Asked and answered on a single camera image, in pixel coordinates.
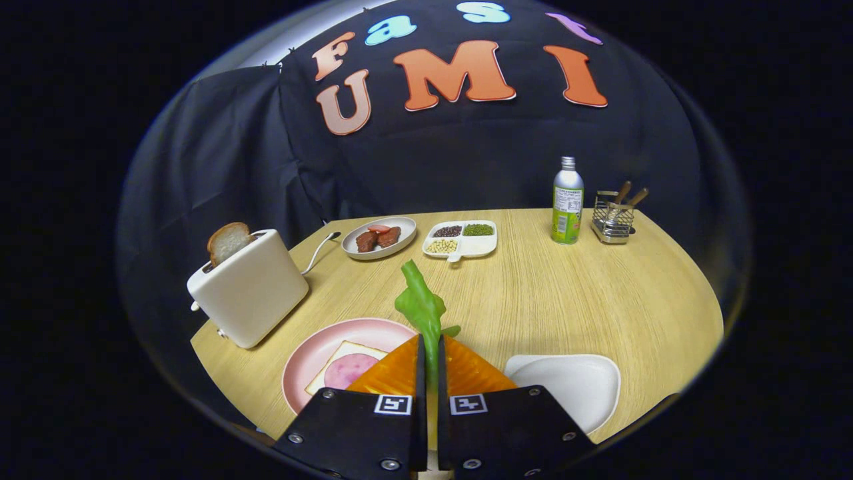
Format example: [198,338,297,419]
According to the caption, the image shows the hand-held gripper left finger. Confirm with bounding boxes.
[273,333,428,479]

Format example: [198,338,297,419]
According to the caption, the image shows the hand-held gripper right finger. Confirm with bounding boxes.
[436,333,597,479]

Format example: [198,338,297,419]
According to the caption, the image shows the green lettuce leaf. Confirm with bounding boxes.
[395,259,462,391]

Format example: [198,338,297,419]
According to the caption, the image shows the toasted bread slice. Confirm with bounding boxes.
[207,222,253,267]

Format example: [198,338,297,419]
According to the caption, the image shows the pink ham slice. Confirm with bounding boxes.
[325,353,381,391]

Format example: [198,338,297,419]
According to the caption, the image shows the white rounded square plate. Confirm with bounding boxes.
[504,354,622,435]

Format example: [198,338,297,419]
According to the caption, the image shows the white bread slice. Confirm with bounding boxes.
[305,341,389,396]

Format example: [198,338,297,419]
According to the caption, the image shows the pink round plate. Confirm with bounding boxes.
[282,318,417,415]

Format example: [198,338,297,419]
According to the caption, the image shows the cream white toaster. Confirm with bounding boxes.
[187,229,310,350]

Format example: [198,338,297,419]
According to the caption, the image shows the white divided bean dish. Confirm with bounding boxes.
[423,220,498,263]

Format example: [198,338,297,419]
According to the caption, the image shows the round white meat plate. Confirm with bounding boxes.
[341,216,418,261]

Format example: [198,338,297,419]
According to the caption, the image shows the silver bottle green label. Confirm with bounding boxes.
[551,156,585,245]

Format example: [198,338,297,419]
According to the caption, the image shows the black backdrop cloth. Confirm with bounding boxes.
[117,0,750,321]

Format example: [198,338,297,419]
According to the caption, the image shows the white toaster cable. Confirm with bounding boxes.
[301,231,342,275]

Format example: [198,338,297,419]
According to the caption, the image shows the metal wire utensil basket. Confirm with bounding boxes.
[590,190,636,245]

